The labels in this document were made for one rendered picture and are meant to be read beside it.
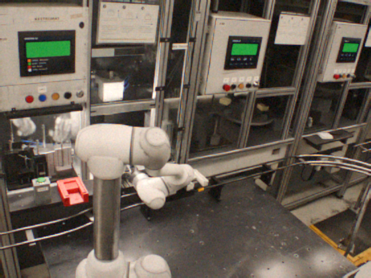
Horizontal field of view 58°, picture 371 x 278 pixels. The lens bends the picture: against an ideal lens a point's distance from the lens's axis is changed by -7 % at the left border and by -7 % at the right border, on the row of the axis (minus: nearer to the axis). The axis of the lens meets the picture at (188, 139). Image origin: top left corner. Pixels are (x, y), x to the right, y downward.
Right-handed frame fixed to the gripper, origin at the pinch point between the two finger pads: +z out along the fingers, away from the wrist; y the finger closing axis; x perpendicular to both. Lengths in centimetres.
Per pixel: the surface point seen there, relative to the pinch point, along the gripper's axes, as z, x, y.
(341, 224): -28, -213, -100
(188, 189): -18.3, -32.6, -15.7
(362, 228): -44, -228, -100
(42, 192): -10.8, 48.3, -2.9
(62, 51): 0, 33, 63
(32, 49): 0, 46, 64
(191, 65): 3, -38, 52
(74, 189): -8.2, 31.2, -6.7
